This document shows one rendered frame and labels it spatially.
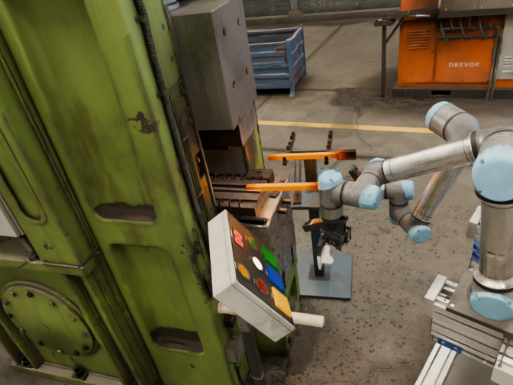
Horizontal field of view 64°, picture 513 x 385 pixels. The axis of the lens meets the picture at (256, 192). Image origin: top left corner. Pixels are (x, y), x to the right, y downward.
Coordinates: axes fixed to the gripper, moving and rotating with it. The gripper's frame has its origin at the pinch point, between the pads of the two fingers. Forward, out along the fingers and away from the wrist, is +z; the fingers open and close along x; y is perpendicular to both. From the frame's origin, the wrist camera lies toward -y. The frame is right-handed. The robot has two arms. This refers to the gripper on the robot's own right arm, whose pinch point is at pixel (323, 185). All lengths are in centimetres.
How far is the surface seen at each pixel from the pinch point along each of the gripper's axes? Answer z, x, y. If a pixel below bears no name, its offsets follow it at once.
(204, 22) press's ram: 28, -16, -72
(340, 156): -1.8, 37.1, 8.1
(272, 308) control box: 3, -69, -5
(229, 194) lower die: 41.3, -4.6, 2.2
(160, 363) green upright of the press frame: 83, -45, 78
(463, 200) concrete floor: -75, 138, 108
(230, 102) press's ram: 26, -15, -45
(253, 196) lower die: 29.6, -5.5, 2.6
